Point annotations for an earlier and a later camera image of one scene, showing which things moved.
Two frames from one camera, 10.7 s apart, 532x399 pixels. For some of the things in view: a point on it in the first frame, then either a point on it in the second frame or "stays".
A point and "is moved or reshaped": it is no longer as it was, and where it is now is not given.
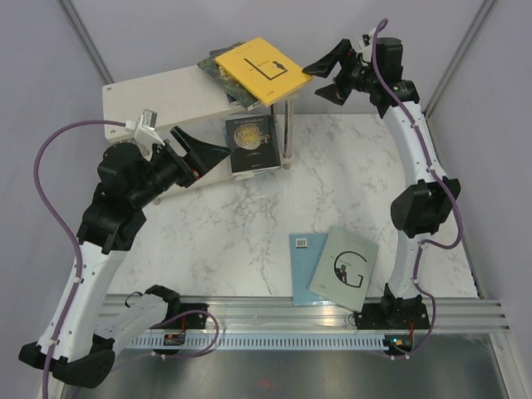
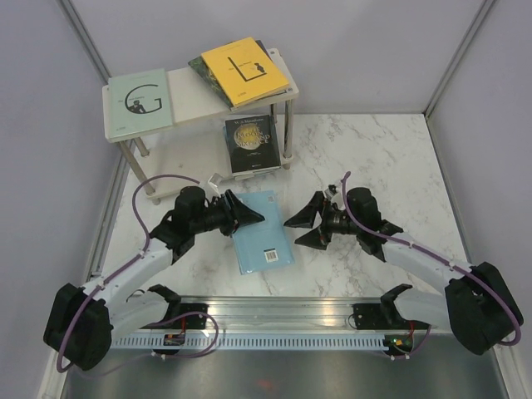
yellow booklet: x=263 y=70 is moved or reshaped
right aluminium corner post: x=485 y=6 stays
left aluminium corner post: x=86 y=41 stays
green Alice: x=228 y=83 to x=261 y=43
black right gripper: x=342 y=52 to x=305 y=218
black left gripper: x=204 y=155 to x=240 y=214
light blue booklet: x=306 y=250 to x=263 y=244
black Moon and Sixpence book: x=253 y=145 stays
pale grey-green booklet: x=343 y=269 to x=138 y=102
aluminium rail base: x=271 y=348 stays
